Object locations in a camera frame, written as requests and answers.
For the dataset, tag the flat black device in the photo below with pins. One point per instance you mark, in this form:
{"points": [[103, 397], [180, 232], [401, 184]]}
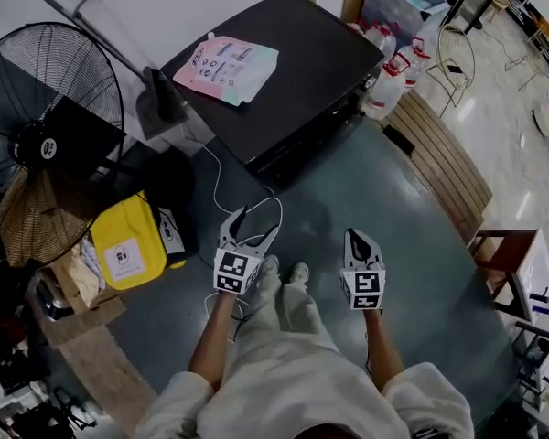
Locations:
{"points": [[398, 141]]}

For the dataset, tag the clear plastic storage bin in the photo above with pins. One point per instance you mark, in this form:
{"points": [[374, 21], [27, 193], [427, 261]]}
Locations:
{"points": [[402, 3]]}

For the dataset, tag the black frame stand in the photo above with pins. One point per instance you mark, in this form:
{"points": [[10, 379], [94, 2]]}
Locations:
{"points": [[473, 3]]}

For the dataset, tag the wooden side table white top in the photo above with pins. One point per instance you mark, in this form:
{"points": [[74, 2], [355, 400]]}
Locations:
{"points": [[528, 263]]}

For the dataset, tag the black washing machine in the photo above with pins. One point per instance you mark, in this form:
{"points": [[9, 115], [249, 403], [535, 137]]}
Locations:
{"points": [[274, 71]]}

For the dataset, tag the yellow lidded trash bin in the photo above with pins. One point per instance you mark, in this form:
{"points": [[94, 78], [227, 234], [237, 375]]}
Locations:
{"points": [[128, 240]]}

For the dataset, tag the person's left forearm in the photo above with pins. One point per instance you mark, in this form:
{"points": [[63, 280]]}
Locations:
{"points": [[212, 341]]}

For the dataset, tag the person's white shoe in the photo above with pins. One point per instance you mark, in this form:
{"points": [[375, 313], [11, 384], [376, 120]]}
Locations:
{"points": [[268, 270], [298, 272]]}

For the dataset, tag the black handheld tool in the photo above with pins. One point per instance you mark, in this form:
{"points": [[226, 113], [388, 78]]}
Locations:
{"points": [[541, 296]]}

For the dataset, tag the person's left white shoe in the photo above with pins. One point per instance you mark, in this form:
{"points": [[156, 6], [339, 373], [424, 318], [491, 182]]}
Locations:
{"points": [[268, 270]]}

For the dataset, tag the black phone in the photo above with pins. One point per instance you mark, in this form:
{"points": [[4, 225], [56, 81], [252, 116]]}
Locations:
{"points": [[454, 69]]}

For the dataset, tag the pastel detergent refill pouch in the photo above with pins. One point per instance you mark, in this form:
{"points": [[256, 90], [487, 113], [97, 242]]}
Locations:
{"points": [[226, 69]]}

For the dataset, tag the beige floor mat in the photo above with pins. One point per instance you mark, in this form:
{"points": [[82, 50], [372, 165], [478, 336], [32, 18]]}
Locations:
{"points": [[96, 355]]}

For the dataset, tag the person's beige trousers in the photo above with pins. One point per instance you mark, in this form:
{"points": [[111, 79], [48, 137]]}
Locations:
{"points": [[288, 309]]}

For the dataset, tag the person's right forearm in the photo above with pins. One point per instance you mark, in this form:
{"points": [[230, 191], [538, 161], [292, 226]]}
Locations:
{"points": [[384, 355]]}

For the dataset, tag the cardboard box with yellow label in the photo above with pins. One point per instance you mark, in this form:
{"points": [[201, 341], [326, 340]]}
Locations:
{"points": [[75, 291]]}

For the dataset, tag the black metal rack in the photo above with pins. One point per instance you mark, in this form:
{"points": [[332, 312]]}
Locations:
{"points": [[542, 364]]}

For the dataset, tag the person's white shirt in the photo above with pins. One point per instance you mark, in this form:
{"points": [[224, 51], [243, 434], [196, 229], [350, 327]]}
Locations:
{"points": [[302, 391]]}

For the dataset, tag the small blue item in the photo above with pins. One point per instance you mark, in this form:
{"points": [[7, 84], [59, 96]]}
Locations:
{"points": [[542, 309]]}

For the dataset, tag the person's right white shoe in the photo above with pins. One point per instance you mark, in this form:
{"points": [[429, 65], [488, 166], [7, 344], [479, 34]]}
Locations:
{"points": [[298, 272]]}

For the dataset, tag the large black pedestal fan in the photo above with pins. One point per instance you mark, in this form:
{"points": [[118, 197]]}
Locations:
{"points": [[46, 146]]}

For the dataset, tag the wooden slatted step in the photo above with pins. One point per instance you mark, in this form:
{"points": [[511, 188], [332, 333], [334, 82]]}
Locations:
{"points": [[439, 167]]}

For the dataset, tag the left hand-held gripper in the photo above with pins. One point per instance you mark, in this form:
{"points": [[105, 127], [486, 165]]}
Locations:
{"points": [[233, 270]]}

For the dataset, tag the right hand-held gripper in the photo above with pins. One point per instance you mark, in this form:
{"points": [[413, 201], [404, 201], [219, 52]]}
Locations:
{"points": [[363, 291]]}

